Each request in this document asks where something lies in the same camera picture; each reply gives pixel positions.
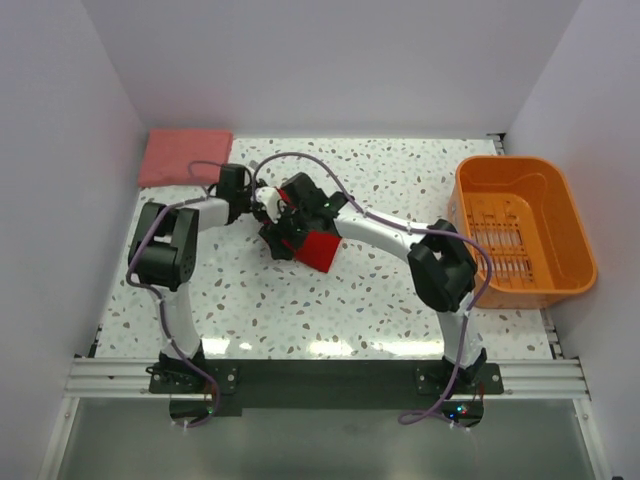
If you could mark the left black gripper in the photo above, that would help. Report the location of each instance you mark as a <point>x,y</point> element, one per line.
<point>249,204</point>

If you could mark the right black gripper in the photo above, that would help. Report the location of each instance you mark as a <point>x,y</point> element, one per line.
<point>279,240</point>

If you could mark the red t-shirt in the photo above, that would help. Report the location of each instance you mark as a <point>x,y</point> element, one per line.
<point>319,250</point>

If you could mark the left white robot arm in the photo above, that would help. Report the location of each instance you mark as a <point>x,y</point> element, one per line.
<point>162,260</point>

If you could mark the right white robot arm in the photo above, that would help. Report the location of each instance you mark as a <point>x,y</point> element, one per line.
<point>442,270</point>

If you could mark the folded pink t-shirt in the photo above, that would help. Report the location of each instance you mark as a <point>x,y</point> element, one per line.
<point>184,157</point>

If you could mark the orange plastic basket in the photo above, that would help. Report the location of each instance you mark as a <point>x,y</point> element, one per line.
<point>521,211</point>

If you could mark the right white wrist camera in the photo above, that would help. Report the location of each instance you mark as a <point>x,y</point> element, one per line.
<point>268,204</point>

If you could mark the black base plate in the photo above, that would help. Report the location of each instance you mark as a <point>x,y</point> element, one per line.
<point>333,385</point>

